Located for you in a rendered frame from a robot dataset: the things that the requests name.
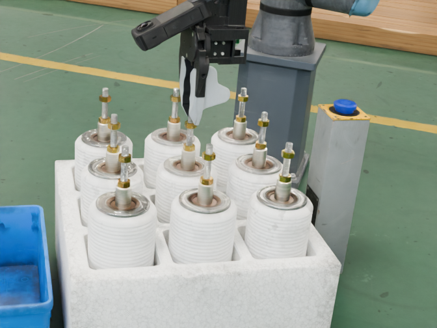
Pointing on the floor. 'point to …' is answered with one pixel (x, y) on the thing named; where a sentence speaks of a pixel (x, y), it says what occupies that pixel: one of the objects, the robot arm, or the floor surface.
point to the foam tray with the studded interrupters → (188, 280)
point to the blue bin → (24, 268)
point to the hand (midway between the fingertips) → (188, 112)
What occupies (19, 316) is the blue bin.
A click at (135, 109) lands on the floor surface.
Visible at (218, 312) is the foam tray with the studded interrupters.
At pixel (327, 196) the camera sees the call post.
